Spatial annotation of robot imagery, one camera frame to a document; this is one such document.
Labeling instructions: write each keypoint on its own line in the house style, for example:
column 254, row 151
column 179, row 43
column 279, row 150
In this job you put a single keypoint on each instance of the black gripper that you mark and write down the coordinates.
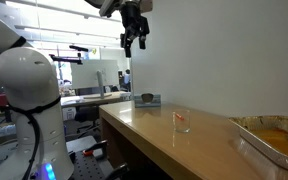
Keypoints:
column 136, row 26

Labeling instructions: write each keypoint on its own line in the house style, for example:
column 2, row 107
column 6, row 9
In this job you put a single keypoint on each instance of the aluminium foil tray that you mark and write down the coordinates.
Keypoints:
column 268, row 134

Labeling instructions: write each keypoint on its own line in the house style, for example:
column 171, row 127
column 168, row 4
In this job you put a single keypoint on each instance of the black camera on stand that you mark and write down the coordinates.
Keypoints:
column 71, row 59

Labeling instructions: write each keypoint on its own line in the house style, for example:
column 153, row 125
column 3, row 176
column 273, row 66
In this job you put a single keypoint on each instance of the black office chair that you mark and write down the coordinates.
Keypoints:
column 87, row 113

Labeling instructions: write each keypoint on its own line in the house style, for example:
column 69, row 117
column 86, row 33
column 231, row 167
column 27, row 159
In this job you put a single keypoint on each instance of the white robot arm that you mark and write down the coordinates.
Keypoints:
column 28, row 78

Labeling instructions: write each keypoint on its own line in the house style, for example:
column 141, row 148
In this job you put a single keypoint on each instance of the black clamp with orange tip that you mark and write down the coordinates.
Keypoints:
column 102, row 145

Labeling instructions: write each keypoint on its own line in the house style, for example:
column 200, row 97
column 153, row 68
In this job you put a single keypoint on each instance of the orange marker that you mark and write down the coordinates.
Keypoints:
column 180, row 117

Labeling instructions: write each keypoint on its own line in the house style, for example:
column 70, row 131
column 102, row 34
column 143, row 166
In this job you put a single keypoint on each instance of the blue tissue box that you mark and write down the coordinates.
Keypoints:
column 147, row 100

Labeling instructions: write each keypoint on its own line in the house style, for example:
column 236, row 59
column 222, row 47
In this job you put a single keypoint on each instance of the colourless drinking glass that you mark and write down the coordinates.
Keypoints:
column 179, row 125

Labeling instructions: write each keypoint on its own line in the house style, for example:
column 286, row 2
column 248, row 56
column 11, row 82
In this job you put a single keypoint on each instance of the white computer monitor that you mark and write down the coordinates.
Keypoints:
column 95, row 73

